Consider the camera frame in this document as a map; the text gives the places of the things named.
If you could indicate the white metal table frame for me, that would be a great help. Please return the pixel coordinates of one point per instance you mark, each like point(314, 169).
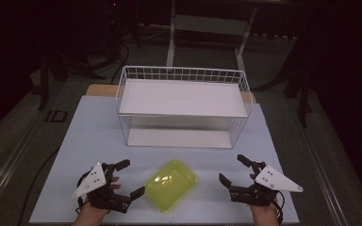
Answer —
point(170, 47)

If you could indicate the light blue table mat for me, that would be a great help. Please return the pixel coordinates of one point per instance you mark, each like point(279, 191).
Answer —
point(91, 141)

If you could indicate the person's right hand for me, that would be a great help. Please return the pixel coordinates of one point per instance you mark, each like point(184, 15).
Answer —
point(265, 215)

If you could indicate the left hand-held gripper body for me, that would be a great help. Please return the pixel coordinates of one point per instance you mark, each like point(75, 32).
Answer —
point(91, 181)

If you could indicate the black metal stand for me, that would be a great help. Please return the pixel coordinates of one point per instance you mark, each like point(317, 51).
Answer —
point(43, 81)
point(303, 100)

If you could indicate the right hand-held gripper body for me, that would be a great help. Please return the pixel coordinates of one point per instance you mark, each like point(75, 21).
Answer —
point(275, 182)

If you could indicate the person's left hand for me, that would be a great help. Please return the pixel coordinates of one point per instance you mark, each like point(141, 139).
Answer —
point(91, 216)

